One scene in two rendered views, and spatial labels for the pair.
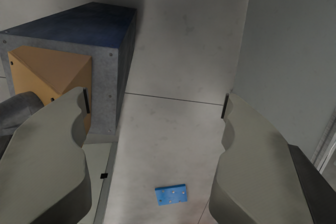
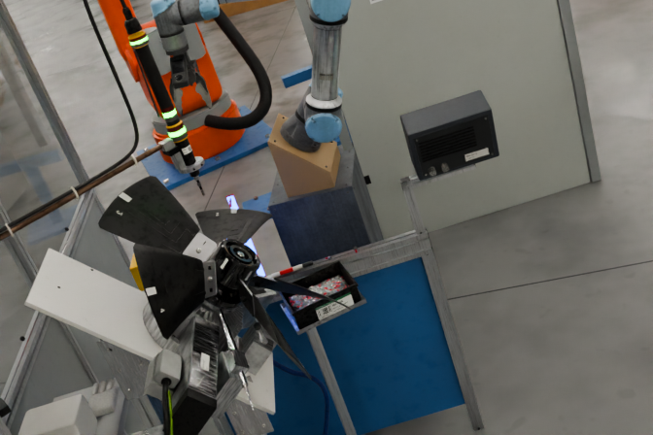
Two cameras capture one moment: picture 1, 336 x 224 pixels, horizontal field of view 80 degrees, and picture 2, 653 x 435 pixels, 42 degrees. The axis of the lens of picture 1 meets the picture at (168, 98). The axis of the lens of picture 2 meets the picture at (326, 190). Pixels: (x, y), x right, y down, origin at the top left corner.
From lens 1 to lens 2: 258 cm
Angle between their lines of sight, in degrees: 35
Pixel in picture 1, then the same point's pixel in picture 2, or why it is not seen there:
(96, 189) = (365, 157)
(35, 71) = (295, 156)
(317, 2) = (90, 354)
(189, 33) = not seen: hidden behind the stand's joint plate
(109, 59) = (275, 200)
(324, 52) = not seen: hidden behind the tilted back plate
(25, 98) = (298, 142)
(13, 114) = (296, 130)
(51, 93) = (276, 143)
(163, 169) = not seen: hidden behind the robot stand
